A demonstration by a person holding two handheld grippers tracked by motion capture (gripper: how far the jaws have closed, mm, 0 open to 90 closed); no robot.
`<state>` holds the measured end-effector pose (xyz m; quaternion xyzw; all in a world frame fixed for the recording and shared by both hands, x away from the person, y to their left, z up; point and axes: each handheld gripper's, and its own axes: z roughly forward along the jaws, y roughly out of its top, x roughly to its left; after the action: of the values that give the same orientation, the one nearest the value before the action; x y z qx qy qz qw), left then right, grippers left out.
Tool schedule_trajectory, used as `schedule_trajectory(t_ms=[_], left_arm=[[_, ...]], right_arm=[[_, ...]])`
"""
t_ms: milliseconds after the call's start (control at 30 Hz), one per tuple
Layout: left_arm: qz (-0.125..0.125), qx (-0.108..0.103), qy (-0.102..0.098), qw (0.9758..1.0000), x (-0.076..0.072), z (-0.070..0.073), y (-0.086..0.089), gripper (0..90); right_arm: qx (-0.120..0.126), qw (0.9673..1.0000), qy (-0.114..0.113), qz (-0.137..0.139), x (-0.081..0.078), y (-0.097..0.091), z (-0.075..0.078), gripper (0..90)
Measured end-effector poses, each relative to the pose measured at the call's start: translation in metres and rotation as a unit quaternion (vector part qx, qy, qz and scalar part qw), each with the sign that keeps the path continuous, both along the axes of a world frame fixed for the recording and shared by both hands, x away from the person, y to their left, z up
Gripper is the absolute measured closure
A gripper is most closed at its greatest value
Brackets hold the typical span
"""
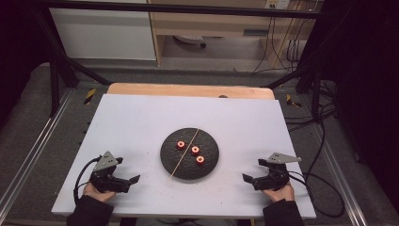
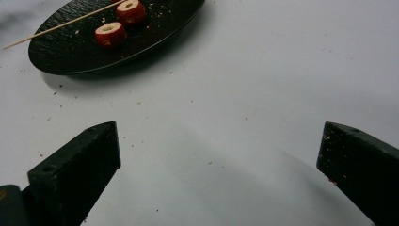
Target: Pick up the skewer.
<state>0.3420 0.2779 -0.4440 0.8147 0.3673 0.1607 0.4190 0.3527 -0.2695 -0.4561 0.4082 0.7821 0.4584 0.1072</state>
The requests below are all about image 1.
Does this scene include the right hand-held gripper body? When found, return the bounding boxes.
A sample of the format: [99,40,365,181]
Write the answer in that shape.
[252,152,303,192]

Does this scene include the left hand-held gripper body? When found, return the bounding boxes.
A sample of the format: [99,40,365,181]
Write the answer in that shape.
[88,151,131,194]

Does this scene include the thin wooden skewer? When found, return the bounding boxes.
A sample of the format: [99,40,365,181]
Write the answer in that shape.
[168,128,200,181]

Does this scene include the black round textured plate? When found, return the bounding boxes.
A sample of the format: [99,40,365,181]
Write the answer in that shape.
[160,127,220,181]

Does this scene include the person's right hand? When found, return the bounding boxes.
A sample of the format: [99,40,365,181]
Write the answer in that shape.
[263,183,295,203]

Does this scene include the person's left hand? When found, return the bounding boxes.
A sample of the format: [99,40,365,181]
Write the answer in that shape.
[82,182,117,202]

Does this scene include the yellow black tape strip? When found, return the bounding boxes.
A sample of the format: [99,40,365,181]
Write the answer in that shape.
[285,93,303,108]
[83,88,98,105]

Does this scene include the white cabinet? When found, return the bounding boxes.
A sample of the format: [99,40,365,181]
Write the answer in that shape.
[48,8,157,61]

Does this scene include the chair base with castor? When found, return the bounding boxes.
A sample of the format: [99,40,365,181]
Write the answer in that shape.
[173,34,208,49]

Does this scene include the light wooden desk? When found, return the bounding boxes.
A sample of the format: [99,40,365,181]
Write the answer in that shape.
[147,0,318,69]

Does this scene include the white power strip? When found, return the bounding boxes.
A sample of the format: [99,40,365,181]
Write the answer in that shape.
[264,0,292,10]

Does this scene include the left hand-held gripper black cable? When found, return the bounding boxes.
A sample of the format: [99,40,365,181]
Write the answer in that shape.
[72,155,102,205]

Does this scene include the hand-held gripper black cable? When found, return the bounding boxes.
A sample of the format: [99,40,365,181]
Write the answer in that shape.
[72,155,102,205]
[287,170,346,218]

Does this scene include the right hand-held gripper black cable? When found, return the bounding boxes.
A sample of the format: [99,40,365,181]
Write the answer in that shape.
[287,170,346,218]

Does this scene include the aluminium rail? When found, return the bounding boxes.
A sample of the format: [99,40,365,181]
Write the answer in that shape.
[300,93,369,226]
[0,89,75,215]

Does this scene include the black floor cables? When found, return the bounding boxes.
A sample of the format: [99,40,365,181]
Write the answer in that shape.
[283,79,339,133]

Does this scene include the hanging black cables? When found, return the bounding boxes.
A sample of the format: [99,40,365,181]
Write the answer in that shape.
[251,15,304,75]

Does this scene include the black metal frame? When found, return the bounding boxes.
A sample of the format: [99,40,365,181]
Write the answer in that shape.
[31,0,333,118]

